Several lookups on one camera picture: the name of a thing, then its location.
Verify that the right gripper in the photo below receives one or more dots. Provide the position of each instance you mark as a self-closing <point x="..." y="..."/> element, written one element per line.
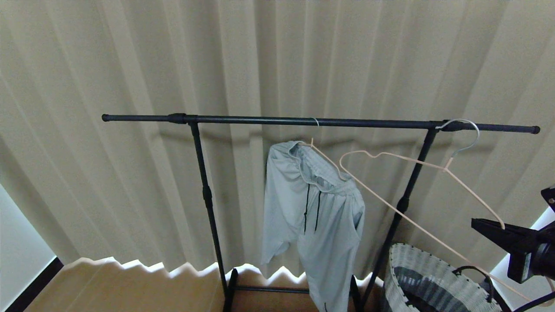
<point x="540" y="255"/>

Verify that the black clothes rack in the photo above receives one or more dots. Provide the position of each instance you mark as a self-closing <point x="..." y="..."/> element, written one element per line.
<point x="260" y="120"/>

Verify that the pale grey shorts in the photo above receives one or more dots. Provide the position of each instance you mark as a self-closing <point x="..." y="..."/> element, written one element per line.
<point x="321" y="225"/>

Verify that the beige curtain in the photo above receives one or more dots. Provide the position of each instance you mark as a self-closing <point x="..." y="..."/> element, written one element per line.
<point x="130" y="65"/>

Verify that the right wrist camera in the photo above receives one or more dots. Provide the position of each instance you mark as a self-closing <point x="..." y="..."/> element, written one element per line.
<point x="550" y="199"/>

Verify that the white laundry basket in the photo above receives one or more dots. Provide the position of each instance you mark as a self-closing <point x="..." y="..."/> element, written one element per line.
<point x="416" y="264"/>

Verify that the pink clothes hanger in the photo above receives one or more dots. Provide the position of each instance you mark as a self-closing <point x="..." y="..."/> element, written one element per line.
<point x="329" y="161"/>
<point x="416" y="160"/>

